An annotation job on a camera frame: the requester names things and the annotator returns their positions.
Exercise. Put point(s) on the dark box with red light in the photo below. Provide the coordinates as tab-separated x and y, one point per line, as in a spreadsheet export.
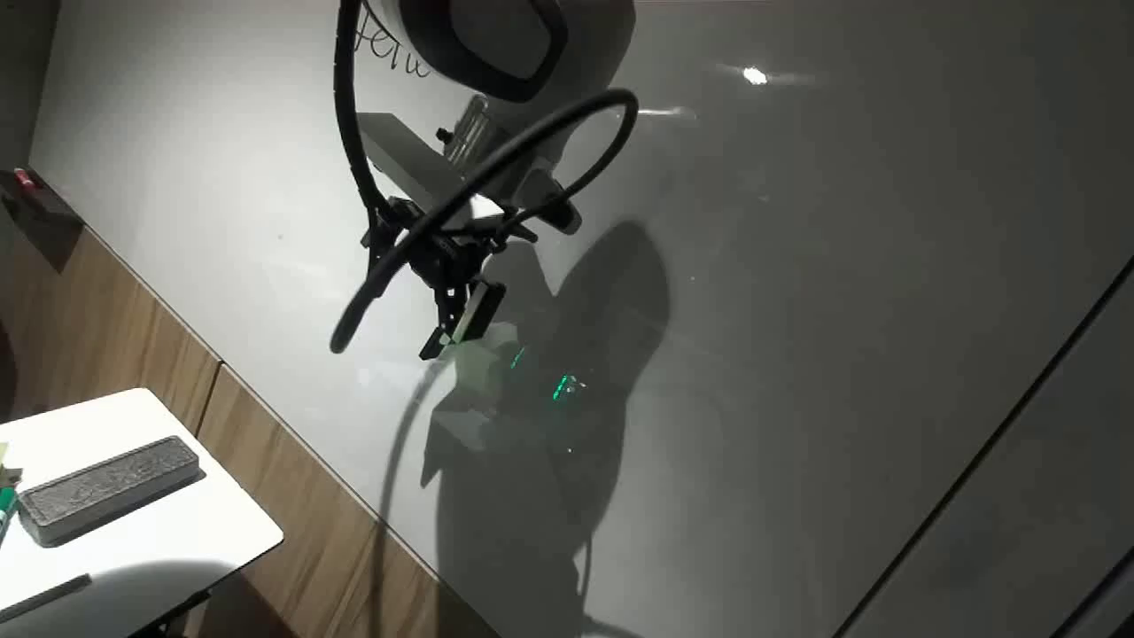
40	213

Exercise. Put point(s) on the black pen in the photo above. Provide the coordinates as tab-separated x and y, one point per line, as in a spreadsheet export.
46	598

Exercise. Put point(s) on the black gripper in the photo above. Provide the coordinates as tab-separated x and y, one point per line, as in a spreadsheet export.
455	242

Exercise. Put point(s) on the small white table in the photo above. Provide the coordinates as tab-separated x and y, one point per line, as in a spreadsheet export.
129	555

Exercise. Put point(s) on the green whiteboard marker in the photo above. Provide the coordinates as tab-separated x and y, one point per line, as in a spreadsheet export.
8	500

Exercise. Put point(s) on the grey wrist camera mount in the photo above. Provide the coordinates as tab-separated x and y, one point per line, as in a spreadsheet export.
409	155

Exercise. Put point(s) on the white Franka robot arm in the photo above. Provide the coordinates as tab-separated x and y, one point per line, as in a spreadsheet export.
472	37

